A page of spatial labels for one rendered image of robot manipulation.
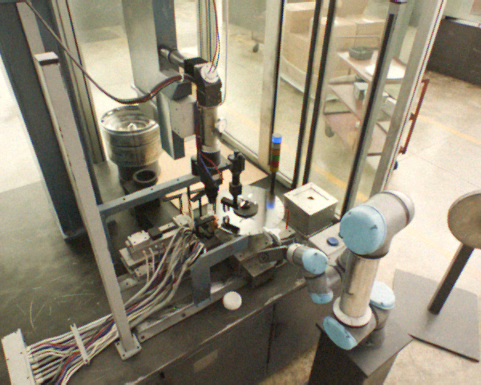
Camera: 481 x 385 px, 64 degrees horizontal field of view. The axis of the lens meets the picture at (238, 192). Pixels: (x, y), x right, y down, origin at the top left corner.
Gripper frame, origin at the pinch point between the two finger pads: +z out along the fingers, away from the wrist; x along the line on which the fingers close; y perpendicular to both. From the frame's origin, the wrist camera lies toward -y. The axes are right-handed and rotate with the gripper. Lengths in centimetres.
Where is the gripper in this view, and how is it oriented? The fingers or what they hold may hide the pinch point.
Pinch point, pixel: (264, 245)
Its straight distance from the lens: 157.3
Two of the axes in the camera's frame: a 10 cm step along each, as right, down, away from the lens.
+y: 9.0, -2.4, 3.6
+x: -2.1, -9.7, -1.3
